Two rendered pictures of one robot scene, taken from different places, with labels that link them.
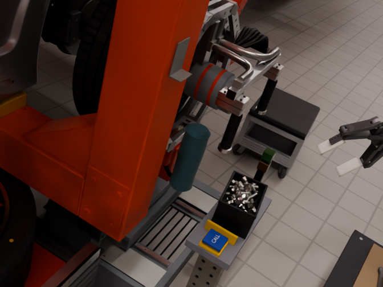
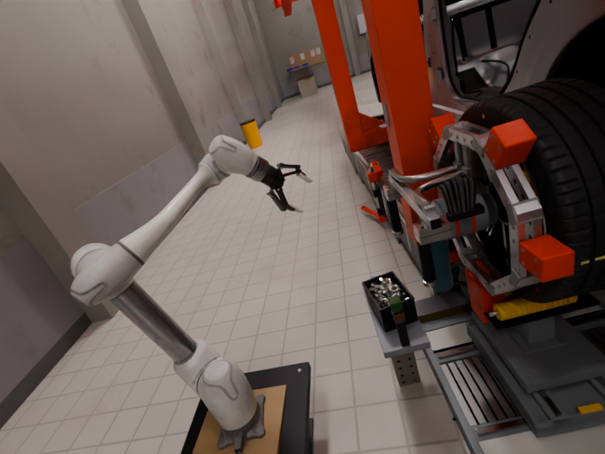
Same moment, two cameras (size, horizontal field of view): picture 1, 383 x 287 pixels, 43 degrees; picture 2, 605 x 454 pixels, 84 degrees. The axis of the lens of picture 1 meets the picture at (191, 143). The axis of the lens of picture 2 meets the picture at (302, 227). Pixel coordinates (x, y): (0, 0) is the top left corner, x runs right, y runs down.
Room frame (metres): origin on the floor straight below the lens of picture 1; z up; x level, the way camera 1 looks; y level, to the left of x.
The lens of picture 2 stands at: (2.38, -0.67, 1.43)
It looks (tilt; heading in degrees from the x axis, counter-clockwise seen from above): 25 degrees down; 169
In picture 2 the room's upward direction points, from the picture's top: 19 degrees counter-clockwise
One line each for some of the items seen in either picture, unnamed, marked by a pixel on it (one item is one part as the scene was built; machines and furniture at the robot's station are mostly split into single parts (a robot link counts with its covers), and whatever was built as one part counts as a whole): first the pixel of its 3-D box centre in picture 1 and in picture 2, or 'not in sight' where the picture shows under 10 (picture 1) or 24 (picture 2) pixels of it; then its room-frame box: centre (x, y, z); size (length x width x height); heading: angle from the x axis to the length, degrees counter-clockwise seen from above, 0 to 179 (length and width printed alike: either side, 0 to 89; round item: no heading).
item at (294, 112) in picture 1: (276, 130); not in sight; (2.56, -0.46, 0.17); 0.43 x 0.36 x 0.34; 165
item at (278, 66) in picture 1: (268, 68); (432, 229); (1.66, -0.18, 0.93); 0.09 x 0.05 x 0.05; 72
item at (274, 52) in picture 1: (251, 37); (446, 178); (1.62, -0.08, 1.03); 0.19 x 0.18 x 0.11; 72
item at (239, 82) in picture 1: (228, 53); (421, 161); (1.43, -0.02, 1.03); 0.19 x 0.18 x 0.11; 72
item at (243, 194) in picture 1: (240, 203); (388, 299); (1.38, -0.24, 0.51); 0.20 x 0.14 x 0.13; 170
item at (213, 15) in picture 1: (194, 76); (477, 209); (1.57, 0.06, 0.85); 0.54 x 0.07 x 0.54; 162
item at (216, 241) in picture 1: (214, 241); not in sight; (1.20, -0.18, 0.47); 0.07 x 0.07 x 0.02; 72
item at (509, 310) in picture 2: not in sight; (534, 303); (1.71, 0.12, 0.51); 0.29 x 0.06 x 0.06; 72
